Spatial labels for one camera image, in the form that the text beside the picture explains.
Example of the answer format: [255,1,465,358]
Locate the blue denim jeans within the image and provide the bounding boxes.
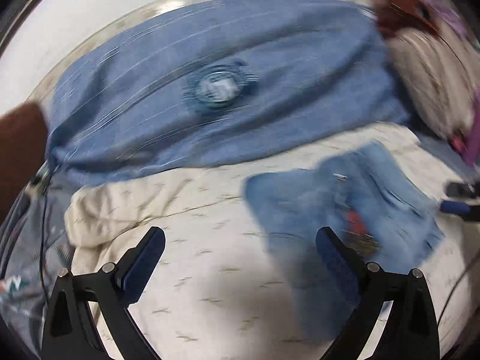
[244,141,444,344]

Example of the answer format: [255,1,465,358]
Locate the purple water bottle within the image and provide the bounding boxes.
[462,97,480,167]

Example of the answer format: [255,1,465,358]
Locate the grey patterned bed sheet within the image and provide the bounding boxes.
[1,173,78,359]

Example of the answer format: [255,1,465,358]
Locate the striped beige pillow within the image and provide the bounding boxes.
[387,21,479,140]

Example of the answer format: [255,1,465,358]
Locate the cream floral quilt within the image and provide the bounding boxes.
[64,123,456,359]

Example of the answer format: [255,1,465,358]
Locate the white power strip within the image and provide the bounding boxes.
[31,163,52,196]

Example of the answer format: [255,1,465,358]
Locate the purple cloth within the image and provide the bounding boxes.
[422,0,479,50]

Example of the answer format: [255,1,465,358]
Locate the red plastic bag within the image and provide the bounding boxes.
[373,0,439,39]

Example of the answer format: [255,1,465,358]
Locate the blue plaid duvet roll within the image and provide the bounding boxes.
[46,0,412,185]

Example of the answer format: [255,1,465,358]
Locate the black charging cable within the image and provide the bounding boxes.
[37,179,51,308]

